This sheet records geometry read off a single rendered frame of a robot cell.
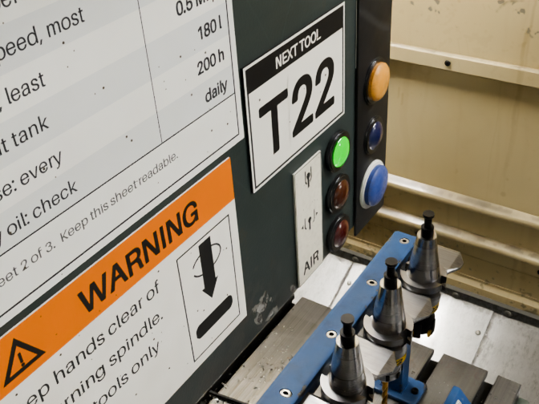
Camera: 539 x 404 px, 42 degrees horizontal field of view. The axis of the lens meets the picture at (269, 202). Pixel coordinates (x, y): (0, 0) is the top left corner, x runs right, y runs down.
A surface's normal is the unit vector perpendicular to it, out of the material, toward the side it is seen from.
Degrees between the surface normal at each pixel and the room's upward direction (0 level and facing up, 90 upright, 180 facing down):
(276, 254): 90
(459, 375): 0
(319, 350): 0
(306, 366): 0
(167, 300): 90
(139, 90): 90
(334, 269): 24
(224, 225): 90
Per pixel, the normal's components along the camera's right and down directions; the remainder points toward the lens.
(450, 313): -0.27, -0.54
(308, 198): 0.83, 0.28
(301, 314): -0.06, -0.81
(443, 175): -0.55, 0.51
